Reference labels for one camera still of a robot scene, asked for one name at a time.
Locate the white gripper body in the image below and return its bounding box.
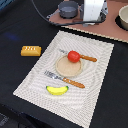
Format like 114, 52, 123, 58
83, 0, 108, 22

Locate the red toy tomato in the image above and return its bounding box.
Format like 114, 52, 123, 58
68, 51, 80, 63

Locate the orange toy bread loaf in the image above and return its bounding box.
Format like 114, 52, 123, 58
21, 46, 41, 56

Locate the yellow toy banana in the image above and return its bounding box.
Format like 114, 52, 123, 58
46, 86, 68, 95

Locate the brown wooden board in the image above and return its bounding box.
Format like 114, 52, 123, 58
47, 0, 128, 44

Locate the small grey pot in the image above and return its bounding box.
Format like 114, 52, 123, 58
48, 1, 78, 19

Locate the beige bowl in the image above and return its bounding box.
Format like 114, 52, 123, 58
119, 5, 128, 30

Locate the round wooden plate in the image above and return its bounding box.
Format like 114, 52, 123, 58
55, 56, 83, 77

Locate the beige woven placemat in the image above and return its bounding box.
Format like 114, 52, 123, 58
13, 31, 114, 128

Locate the knife with orange handle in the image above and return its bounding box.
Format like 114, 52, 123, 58
60, 49, 97, 62

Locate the black cable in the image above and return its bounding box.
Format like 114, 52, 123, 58
30, 0, 108, 27

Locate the fork with orange handle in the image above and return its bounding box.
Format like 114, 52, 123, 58
44, 70, 85, 88

